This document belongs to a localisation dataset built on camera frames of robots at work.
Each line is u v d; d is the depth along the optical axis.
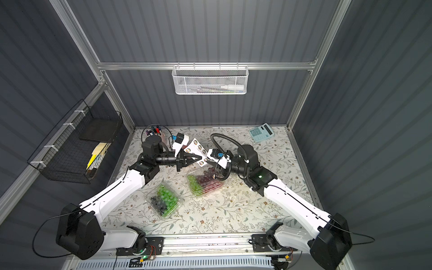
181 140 0.62
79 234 0.40
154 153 0.60
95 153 0.73
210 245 0.75
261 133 1.15
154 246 0.72
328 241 0.38
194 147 0.68
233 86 0.93
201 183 0.88
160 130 1.02
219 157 0.58
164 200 0.83
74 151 0.72
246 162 0.53
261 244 0.72
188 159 0.67
